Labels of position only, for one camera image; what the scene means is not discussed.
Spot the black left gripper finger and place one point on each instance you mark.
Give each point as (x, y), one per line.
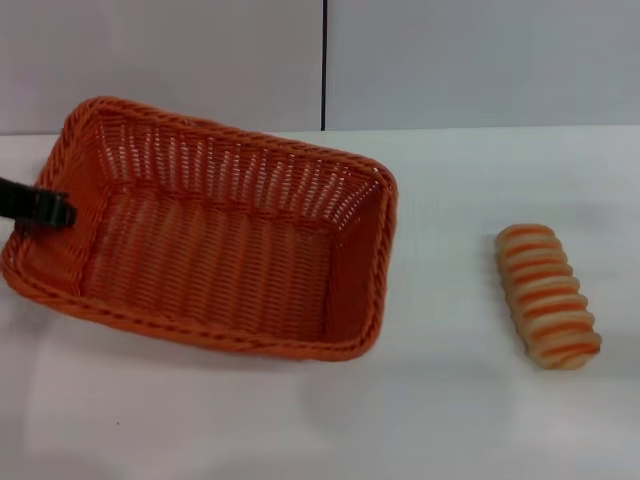
(45, 206)

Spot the orange woven plastic basket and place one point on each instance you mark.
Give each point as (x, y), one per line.
(215, 250)

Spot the striped twisted bread loaf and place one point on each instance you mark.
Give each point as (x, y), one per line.
(547, 298)

